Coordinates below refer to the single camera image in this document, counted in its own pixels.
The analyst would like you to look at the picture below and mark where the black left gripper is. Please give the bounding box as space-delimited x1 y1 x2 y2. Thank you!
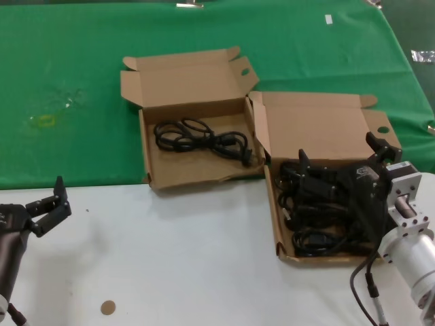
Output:
0 175 73 238

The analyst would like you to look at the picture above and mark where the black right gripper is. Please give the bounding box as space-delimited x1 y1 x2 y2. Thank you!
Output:
298 132 403 213

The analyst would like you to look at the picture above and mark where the open brown cardboard box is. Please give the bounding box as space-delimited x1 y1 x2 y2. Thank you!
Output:
120 46 266 191
248 90 404 269

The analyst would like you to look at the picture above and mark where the clear plastic film scrap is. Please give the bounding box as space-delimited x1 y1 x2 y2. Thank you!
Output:
50 87 88 110

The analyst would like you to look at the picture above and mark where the crumpled silver foil piece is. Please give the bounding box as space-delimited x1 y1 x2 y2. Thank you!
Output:
410 50 435 64

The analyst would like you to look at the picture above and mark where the green table cloth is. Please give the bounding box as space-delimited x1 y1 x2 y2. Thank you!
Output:
0 0 435 191

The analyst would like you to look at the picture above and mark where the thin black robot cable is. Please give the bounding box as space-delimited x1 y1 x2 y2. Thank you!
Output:
349 253 378 326

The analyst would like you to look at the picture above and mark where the black cable with plug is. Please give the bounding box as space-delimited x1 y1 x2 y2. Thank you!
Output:
6 302 29 326

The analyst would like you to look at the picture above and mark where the black cable with white connector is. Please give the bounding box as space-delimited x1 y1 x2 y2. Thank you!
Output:
364 268 389 326

